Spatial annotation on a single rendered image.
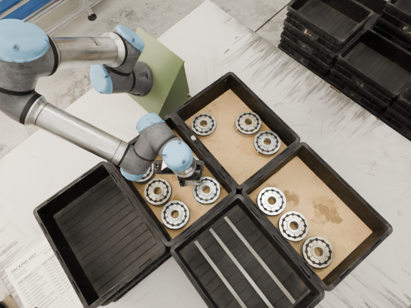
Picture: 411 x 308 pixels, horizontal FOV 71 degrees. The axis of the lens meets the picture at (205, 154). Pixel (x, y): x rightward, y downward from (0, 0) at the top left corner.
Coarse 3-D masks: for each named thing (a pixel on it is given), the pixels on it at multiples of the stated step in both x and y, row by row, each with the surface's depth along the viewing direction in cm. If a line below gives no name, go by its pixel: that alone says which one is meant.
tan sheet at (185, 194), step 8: (192, 152) 115; (160, 176) 112; (168, 176) 112; (208, 176) 111; (136, 184) 112; (144, 184) 111; (176, 184) 111; (176, 192) 109; (184, 192) 109; (192, 192) 109; (208, 192) 109; (224, 192) 108; (184, 200) 108; (192, 200) 108; (152, 208) 108; (160, 208) 108; (192, 208) 107; (200, 208) 107; (208, 208) 107; (160, 216) 107; (176, 216) 106; (192, 216) 106; (200, 216) 106; (168, 232) 104; (176, 232) 104
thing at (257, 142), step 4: (260, 132) 113; (264, 132) 113; (268, 132) 113; (272, 132) 113; (256, 136) 112; (260, 136) 112; (272, 136) 112; (276, 136) 112; (256, 140) 112; (260, 140) 112; (276, 140) 112; (256, 144) 111; (260, 144) 111; (276, 144) 111; (256, 148) 111; (260, 148) 111; (264, 148) 110; (268, 148) 110; (272, 148) 110; (276, 148) 110; (260, 152) 110; (264, 152) 110; (268, 152) 110; (272, 152) 110
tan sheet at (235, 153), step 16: (224, 96) 124; (208, 112) 121; (224, 112) 121; (240, 112) 120; (224, 128) 118; (208, 144) 116; (224, 144) 115; (240, 144) 115; (224, 160) 113; (240, 160) 113; (256, 160) 112; (240, 176) 110
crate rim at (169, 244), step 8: (176, 120) 109; (184, 128) 108; (136, 136) 108; (200, 152) 104; (208, 160) 103; (112, 168) 104; (216, 168) 101; (120, 176) 103; (224, 176) 100; (232, 184) 99; (128, 192) 100; (232, 192) 98; (136, 200) 100; (224, 200) 97; (144, 208) 98; (216, 208) 96; (152, 224) 96; (192, 224) 95; (160, 232) 95; (184, 232) 94; (176, 240) 93
